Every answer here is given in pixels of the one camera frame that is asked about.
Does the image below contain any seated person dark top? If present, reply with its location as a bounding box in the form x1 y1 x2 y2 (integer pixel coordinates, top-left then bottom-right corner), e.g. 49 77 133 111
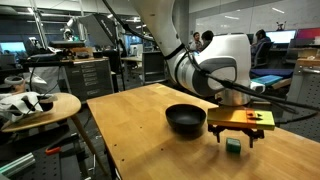
250 28 273 56

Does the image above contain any black breadboard table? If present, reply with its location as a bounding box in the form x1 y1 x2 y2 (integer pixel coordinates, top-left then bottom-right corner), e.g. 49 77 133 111
0 131 116 180

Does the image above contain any black softbox light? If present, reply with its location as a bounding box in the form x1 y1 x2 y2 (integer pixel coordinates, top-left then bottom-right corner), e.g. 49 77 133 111
77 12 118 48

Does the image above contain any grey metal cabinet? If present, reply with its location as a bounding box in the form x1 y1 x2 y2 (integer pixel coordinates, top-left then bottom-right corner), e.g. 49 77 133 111
142 50 167 85

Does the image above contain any lit cyan monitor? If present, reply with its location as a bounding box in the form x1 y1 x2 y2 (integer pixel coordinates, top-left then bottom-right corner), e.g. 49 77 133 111
0 41 27 55

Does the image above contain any white cloth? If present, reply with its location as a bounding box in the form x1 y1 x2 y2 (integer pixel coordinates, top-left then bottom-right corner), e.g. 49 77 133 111
0 91 45 124

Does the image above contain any grey labelled drawer cabinet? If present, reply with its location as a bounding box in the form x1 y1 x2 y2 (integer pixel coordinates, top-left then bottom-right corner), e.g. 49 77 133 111
64 58 115 103

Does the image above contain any black flat device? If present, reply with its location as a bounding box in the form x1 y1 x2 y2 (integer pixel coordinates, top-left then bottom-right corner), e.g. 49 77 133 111
48 40 86 50

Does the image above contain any black clamp orange handle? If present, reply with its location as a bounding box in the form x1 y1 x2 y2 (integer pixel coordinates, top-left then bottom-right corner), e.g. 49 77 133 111
44 132 82 157

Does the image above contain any round wooden side table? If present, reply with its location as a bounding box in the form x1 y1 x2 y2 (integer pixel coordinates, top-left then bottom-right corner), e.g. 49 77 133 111
0 92 112 177

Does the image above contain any green block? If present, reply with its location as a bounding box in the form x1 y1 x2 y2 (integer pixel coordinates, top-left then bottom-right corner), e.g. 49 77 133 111
225 137 242 155

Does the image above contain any wooden workbench top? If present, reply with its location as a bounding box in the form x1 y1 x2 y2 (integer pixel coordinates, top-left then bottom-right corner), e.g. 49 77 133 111
295 57 320 68

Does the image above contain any teal tray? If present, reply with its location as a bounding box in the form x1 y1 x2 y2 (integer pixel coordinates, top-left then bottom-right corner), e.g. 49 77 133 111
251 74 285 88

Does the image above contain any black bowl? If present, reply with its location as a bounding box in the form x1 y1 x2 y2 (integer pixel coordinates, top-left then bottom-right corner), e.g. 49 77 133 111
165 103 208 132

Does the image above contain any black cup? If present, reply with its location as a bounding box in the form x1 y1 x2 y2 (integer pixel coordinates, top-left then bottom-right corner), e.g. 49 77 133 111
36 94 55 113

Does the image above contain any black office chair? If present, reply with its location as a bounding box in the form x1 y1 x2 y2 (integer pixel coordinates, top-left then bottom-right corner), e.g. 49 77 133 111
252 41 275 70

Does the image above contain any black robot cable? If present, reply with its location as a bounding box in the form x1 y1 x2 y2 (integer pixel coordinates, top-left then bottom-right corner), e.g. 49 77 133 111
101 0 320 126

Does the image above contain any wooden block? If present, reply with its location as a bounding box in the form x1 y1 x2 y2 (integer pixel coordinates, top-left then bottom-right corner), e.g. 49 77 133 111
270 78 293 91

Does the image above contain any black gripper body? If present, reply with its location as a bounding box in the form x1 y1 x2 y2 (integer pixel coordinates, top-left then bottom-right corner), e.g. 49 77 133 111
223 125 249 135

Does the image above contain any lit red monitor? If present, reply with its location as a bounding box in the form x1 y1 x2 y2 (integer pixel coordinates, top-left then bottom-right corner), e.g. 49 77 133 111
296 27 320 40

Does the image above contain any grey perforated panel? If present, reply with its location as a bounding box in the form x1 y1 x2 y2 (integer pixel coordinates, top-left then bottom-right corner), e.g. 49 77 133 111
287 64 320 143

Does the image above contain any aluminium extrusion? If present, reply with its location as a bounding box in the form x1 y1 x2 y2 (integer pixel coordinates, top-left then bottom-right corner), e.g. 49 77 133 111
0 152 37 178

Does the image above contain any blue cushion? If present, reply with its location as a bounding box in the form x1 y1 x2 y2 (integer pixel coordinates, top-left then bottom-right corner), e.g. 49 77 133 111
249 67 295 80

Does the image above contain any lit blue monitor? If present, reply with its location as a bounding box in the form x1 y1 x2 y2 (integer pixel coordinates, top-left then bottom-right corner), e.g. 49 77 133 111
265 29 297 45

